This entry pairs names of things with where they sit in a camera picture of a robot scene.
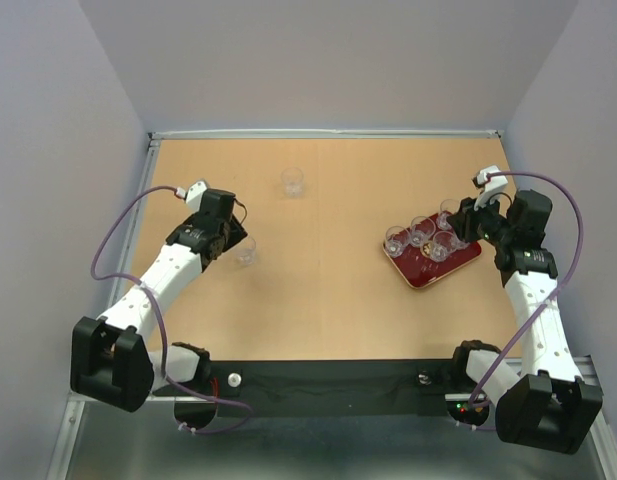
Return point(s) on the red rectangular tray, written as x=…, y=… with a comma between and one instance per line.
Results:
x=419, y=271

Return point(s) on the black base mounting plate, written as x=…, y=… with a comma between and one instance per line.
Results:
x=338, y=388

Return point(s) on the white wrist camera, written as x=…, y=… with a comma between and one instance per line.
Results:
x=491, y=183
x=193, y=195

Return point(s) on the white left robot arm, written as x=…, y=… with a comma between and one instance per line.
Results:
x=110, y=361

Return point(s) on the clear glass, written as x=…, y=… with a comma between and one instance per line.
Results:
x=245, y=251
x=422, y=228
x=397, y=238
x=445, y=212
x=443, y=246
x=293, y=181

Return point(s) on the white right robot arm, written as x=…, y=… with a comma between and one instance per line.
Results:
x=546, y=404

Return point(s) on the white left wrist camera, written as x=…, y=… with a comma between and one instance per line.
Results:
x=193, y=195

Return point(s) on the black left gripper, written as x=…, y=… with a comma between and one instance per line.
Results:
x=238, y=233

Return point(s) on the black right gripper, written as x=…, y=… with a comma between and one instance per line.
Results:
x=463, y=221

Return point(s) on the aluminium frame rail back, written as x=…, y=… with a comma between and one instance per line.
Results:
x=319, y=133

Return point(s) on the aluminium frame rail left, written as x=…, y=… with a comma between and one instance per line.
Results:
x=118, y=258

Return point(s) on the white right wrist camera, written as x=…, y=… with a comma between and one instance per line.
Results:
x=491, y=183

